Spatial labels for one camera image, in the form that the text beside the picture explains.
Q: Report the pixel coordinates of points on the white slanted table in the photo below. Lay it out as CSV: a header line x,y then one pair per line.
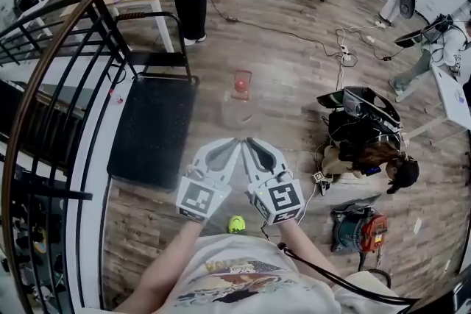
x,y
450,95

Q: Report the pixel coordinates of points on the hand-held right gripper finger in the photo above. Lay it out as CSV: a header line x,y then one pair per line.
x,y
249,165
279,162

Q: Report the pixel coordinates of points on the white paper scrap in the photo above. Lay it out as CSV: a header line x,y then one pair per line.
x,y
417,225

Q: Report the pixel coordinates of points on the black platform cart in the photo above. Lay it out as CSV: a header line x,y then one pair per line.
x,y
154,128

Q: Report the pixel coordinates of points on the black metal stair railing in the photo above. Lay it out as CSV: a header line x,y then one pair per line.
x,y
22,103

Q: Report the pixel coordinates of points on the wooden floor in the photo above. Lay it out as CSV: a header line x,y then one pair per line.
x,y
294,84

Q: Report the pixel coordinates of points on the clear water jug red cap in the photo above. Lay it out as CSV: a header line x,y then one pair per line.
x,y
241,84

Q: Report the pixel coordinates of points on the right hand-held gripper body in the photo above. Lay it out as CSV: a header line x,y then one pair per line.
x,y
281,196

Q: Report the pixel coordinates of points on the white power strip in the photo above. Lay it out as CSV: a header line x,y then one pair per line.
x,y
346,53

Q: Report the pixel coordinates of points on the person's white printed t-shirt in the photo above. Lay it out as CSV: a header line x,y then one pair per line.
x,y
235,253

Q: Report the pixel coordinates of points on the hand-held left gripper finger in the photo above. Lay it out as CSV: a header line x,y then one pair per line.
x,y
232,171
200,160

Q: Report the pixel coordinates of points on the black power strip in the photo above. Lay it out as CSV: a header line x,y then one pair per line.
x,y
231,18

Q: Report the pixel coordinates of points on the person's right forearm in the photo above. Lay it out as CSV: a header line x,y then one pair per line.
x,y
300,248

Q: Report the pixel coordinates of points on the person's yellow-green shoe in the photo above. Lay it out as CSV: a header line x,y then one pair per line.
x,y
236,224

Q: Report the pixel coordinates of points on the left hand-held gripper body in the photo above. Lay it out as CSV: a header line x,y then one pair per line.
x,y
198,196

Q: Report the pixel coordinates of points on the person's left forearm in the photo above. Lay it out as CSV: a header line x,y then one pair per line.
x,y
165,261

